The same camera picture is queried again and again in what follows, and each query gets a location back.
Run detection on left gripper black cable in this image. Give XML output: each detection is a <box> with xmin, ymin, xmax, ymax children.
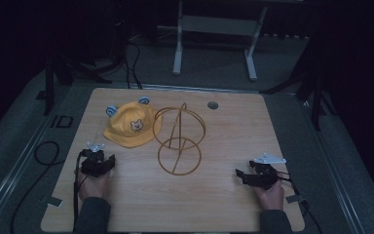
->
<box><xmin>72</xmin><ymin>151</ymin><xmax>85</xmax><ymax>232</ymax></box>

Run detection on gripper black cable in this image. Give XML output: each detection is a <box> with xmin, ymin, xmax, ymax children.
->
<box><xmin>276</xmin><ymin>170</ymin><xmax>323</xmax><ymax>234</ymax></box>
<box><xmin>72</xmin><ymin>151</ymin><xmax>85</xmax><ymax>232</ymax></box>

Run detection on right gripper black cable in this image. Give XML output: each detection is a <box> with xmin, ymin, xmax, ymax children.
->
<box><xmin>276</xmin><ymin>170</ymin><xmax>323</xmax><ymax>234</ymax></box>

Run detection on white metal stand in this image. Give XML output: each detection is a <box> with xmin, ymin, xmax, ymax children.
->
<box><xmin>157</xmin><ymin>0</ymin><xmax>270</xmax><ymax>82</ymax></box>

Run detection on person's right hand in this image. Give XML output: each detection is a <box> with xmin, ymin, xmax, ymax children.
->
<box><xmin>253</xmin><ymin>179</ymin><xmax>285</xmax><ymax>212</ymax></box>

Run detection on black cables on floor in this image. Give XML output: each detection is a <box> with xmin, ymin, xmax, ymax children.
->
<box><xmin>122</xmin><ymin>39</ymin><xmax>144</xmax><ymax>91</ymax></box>

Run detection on black tripod stand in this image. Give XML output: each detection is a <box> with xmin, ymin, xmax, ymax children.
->
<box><xmin>42</xmin><ymin>48</ymin><xmax>128</xmax><ymax>117</ymax></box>
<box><xmin>260</xmin><ymin>48</ymin><xmax>340</xmax><ymax>132</ymax></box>

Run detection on yellow bear bucket hat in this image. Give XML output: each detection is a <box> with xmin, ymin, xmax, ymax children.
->
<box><xmin>102</xmin><ymin>96</ymin><xmax>159</xmax><ymax>149</ymax></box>

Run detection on black floor cable loop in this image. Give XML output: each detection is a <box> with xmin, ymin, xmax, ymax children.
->
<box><xmin>10</xmin><ymin>140</ymin><xmax>61</xmax><ymax>234</ymax></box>

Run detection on grey tape piece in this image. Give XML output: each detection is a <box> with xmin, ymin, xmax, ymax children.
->
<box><xmin>46</xmin><ymin>196</ymin><xmax>64</xmax><ymax>209</ymax></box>
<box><xmin>285</xmin><ymin>193</ymin><xmax>307</xmax><ymax>206</ymax></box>

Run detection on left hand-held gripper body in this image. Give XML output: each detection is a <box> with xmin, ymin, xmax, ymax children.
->
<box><xmin>81</xmin><ymin>141</ymin><xmax>111</xmax><ymax>178</ymax></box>

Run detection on gold wire hat stand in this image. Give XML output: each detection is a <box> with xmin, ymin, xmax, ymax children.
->
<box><xmin>152</xmin><ymin>102</ymin><xmax>206</xmax><ymax>176</ymax></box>

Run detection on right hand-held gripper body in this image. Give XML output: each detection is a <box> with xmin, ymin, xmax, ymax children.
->
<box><xmin>247</xmin><ymin>152</ymin><xmax>290</xmax><ymax>191</ymax></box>

